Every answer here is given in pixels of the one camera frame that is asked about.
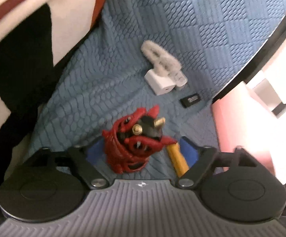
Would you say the black usb stick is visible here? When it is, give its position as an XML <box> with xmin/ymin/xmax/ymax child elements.
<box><xmin>179</xmin><ymin>93</ymin><xmax>201</xmax><ymax>108</ymax></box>

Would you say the black metal frame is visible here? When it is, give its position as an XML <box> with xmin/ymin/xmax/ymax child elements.
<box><xmin>212</xmin><ymin>15</ymin><xmax>286</xmax><ymax>103</ymax></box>

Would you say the pink storage box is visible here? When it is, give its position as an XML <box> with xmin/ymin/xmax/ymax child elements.
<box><xmin>212</xmin><ymin>82</ymin><xmax>286</xmax><ymax>184</ymax></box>

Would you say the fluffy grey hair clip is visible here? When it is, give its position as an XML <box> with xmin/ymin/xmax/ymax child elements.
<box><xmin>141</xmin><ymin>40</ymin><xmax>182</xmax><ymax>76</ymax></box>

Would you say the blue quilted sofa cover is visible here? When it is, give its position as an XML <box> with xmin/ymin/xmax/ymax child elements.
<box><xmin>28</xmin><ymin>0</ymin><xmax>286</xmax><ymax>155</ymax></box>

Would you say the red cable with plug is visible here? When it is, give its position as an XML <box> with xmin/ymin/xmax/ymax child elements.
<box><xmin>102</xmin><ymin>105</ymin><xmax>178</xmax><ymax>175</ymax></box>

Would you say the red white black blanket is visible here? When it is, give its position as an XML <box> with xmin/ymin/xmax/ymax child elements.
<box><xmin>0</xmin><ymin>0</ymin><xmax>119</xmax><ymax>154</ymax></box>

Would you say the beige plastic appliance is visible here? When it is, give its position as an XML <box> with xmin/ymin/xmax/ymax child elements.
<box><xmin>246</xmin><ymin>79</ymin><xmax>286</xmax><ymax>118</ymax></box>

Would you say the white usb charger cube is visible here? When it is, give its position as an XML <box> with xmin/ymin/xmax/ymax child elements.
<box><xmin>144</xmin><ymin>69</ymin><xmax>176</xmax><ymax>96</ymax></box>

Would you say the small white adapter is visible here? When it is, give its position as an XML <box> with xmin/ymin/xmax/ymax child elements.
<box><xmin>171</xmin><ymin>71</ymin><xmax>188</xmax><ymax>90</ymax></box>

